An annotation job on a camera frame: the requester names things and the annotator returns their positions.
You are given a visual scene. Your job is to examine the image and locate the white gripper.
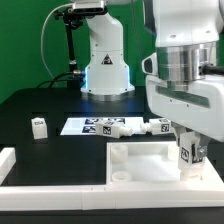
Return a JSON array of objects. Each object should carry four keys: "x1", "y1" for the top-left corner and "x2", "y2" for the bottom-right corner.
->
[{"x1": 142, "y1": 53, "x2": 224, "y2": 163}]

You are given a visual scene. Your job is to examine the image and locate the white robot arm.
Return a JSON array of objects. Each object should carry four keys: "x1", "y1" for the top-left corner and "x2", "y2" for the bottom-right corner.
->
[{"x1": 72, "y1": 0, "x2": 224, "y2": 160}]

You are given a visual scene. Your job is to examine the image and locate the white marker base sheet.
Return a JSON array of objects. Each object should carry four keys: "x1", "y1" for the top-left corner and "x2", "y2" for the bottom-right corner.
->
[{"x1": 61, "y1": 117, "x2": 143, "y2": 136}]

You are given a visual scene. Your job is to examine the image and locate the white U-shaped fence frame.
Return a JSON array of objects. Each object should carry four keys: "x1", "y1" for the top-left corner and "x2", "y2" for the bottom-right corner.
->
[{"x1": 0, "y1": 147, "x2": 224, "y2": 211}]

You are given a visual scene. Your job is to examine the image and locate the black cables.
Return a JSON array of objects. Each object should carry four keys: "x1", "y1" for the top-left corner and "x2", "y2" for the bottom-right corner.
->
[{"x1": 35, "y1": 71, "x2": 85, "y2": 89}]

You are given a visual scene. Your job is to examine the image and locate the black camera stand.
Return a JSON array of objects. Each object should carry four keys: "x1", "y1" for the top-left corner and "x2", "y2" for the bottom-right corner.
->
[{"x1": 54, "y1": 7, "x2": 88, "y2": 72}]

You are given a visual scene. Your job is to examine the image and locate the white cable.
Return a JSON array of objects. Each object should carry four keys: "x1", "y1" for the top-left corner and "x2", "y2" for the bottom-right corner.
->
[{"x1": 40, "y1": 3, "x2": 75, "y2": 81}]

